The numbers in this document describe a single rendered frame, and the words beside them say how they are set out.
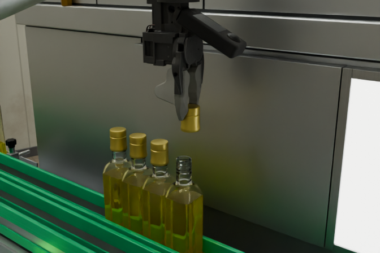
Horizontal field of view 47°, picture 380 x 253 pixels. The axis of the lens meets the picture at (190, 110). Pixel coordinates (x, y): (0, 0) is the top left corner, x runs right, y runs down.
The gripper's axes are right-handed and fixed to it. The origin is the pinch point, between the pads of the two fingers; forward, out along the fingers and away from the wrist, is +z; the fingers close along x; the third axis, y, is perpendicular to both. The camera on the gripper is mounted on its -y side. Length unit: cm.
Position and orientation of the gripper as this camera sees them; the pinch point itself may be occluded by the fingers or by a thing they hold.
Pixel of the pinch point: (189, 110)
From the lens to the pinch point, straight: 77.8
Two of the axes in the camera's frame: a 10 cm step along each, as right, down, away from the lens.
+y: -9.1, -1.2, 4.1
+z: 0.0, 9.6, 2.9
